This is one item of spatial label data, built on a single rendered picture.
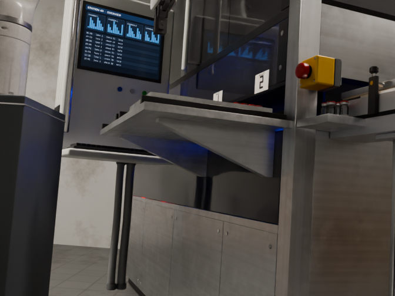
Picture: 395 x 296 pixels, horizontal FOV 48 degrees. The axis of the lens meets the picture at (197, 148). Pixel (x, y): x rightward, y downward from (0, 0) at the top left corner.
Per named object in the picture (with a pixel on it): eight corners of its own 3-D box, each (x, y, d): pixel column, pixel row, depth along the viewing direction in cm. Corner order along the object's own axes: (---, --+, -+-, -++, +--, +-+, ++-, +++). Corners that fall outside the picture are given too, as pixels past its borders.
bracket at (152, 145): (203, 176, 172) (205, 143, 173) (206, 176, 169) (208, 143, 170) (116, 170, 160) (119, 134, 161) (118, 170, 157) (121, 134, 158)
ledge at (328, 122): (340, 133, 119) (340, 125, 119) (375, 128, 106) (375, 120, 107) (296, 127, 114) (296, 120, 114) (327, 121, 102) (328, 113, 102)
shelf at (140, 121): (216, 147, 184) (216, 142, 184) (317, 131, 118) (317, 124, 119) (99, 135, 167) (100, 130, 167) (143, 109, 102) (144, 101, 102)
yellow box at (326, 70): (322, 92, 116) (323, 65, 116) (340, 87, 109) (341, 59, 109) (297, 88, 113) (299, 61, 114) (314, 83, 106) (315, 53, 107)
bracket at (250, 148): (267, 177, 125) (270, 132, 126) (273, 177, 122) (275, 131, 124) (151, 168, 113) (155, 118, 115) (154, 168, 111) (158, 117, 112)
